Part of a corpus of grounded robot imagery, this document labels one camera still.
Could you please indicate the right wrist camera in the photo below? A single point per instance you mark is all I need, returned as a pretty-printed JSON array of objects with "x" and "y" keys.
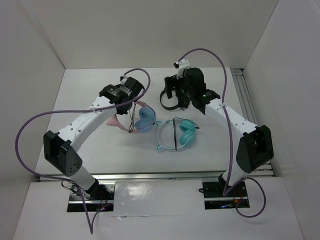
[{"x": 181, "y": 66}]

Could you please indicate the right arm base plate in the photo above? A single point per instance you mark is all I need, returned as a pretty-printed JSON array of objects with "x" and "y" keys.
[{"x": 214, "y": 199}]

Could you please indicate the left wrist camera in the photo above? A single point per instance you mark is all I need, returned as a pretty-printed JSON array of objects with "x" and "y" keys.
[{"x": 124, "y": 81}]

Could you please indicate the aluminium table edge rail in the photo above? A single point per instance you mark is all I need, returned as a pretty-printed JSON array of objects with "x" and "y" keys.
[{"x": 264, "y": 171}]

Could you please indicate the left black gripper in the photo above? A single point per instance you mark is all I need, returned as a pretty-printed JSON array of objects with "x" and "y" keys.
[{"x": 120, "y": 112}]

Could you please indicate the white teal cat-ear headphones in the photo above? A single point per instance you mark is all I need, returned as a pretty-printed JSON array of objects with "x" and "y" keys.
[{"x": 187, "y": 138}]

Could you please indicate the black headphones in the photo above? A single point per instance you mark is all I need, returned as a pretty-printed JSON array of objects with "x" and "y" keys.
[{"x": 172, "y": 106}]

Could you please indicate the aluminium side rail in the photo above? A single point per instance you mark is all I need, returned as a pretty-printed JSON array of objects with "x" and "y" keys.
[{"x": 243, "y": 95}]

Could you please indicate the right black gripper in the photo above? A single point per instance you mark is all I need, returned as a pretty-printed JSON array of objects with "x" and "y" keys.
[{"x": 170, "y": 82}]

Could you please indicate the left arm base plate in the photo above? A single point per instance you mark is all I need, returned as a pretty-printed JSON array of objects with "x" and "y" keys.
[{"x": 103, "y": 201}]

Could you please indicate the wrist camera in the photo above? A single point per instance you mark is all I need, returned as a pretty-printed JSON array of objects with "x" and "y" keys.
[
  {"x": 181, "y": 66},
  {"x": 124, "y": 81}
]

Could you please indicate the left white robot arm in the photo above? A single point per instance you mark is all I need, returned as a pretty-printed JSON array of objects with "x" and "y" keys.
[{"x": 61, "y": 148}]

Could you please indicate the pink blue cat-ear headphones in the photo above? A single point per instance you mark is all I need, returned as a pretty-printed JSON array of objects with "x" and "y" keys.
[{"x": 142, "y": 119}]

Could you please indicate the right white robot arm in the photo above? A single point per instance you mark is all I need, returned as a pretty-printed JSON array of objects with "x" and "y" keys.
[{"x": 251, "y": 145}]

